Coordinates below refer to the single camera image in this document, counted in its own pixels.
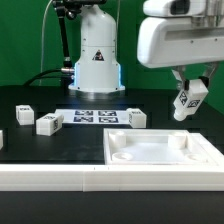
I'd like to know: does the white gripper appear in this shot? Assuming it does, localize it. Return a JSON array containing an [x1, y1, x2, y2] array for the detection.
[[137, 17, 224, 90]]

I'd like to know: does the white square tabletop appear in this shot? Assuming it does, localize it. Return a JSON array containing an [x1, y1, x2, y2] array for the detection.
[[103, 129, 224, 166]]

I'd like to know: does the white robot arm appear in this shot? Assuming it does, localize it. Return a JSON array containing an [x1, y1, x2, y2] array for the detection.
[[70, 0, 224, 97]]

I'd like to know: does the sheet with fiducial tags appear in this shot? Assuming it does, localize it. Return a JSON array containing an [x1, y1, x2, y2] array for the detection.
[[56, 109, 129, 125]]

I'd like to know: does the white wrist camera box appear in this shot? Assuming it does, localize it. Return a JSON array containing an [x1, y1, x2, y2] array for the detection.
[[143, 0, 206, 17]]

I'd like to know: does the black cable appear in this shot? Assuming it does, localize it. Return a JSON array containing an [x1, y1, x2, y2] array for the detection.
[[22, 68, 74, 88]]

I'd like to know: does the grey cable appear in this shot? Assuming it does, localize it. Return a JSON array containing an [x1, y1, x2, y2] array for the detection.
[[38, 0, 54, 86]]

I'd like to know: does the white front fence wall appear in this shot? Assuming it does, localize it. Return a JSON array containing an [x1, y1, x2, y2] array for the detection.
[[0, 164, 224, 192]]

